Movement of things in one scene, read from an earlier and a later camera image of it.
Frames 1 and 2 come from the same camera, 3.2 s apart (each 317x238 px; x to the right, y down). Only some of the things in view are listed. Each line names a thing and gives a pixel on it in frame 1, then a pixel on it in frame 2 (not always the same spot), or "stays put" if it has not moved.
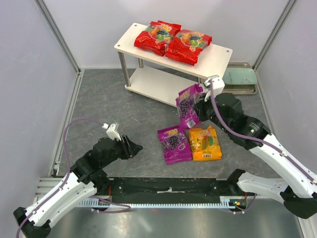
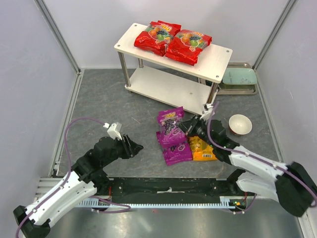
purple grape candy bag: [188, 116] -> [170, 134]
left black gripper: [127, 147] stays put
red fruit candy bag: [185, 45] stays put
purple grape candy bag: [175, 143] stays put
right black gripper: [199, 110] -> [195, 125]
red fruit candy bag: [156, 36] stays put
